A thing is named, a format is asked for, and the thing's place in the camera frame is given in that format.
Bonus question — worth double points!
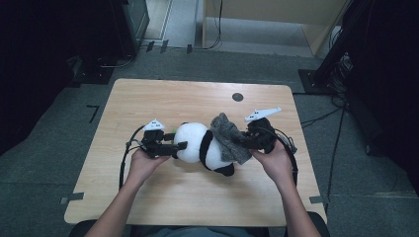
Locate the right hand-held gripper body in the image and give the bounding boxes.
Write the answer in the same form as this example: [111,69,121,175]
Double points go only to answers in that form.
[244,106,283,155]

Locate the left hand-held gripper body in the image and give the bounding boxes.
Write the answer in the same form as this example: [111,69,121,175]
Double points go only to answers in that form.
[140,118,166,158]

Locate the grey fuzzy cloth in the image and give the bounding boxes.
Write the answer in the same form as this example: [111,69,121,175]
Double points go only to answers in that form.
[209,112,253,166]

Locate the panda plush toy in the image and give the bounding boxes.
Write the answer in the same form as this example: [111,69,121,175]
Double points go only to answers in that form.
[171,121,236,177]

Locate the person's left hand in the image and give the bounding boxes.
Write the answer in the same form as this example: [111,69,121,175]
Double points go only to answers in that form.
[127,149,172,187]

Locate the person's right hand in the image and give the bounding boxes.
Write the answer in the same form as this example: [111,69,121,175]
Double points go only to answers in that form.
[249,139,294,189]

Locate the black metal stand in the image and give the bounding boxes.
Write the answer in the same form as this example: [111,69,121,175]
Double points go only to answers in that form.
[297,0,364,97]

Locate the person's grey-blue clothing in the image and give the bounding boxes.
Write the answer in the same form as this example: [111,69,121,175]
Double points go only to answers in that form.
[129,225,288,237]

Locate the black chair armrest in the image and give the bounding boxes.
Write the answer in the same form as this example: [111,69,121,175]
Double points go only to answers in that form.
[68,219,100,237]
[307,211,330,237]

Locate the black cabinet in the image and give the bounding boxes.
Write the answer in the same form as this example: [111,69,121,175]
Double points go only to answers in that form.
[110,0,151,58]

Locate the light wooden furniture panel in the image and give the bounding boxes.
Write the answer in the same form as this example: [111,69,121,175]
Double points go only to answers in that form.
[202,0,352,57]

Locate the dark curtain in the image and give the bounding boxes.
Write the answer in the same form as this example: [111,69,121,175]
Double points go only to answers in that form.
[0,0,117,156]
[342,0,419,198]

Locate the right hand-held gripper black cable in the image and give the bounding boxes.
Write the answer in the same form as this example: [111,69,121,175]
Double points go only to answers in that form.
[273,127,299,187]

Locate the hand-held gripper black cable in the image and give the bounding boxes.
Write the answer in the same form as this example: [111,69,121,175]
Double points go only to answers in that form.
[119,124,146,191]
[273,127,299,187]

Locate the left hand-held gripper black cable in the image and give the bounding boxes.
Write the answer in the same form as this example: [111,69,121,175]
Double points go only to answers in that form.
[119,124,146,191]

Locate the short black floor cable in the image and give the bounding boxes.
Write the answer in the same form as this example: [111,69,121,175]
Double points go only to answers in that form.
[299,107,344,129]

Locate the long black floor cable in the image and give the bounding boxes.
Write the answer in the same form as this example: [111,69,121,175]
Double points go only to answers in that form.
[325,105,347,200]

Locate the looped black floor cable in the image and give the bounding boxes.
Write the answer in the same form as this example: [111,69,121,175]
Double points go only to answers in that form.
[97,53,136,69]

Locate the black floor base plate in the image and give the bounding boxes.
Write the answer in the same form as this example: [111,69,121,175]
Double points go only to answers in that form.
[65,55,115,88]

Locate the tangled cable bundle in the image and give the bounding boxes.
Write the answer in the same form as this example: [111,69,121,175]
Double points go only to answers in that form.
[329,52,354,107]

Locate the thin black hanging cable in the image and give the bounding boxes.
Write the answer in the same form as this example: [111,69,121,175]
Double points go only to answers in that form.
[197,0,223,51]

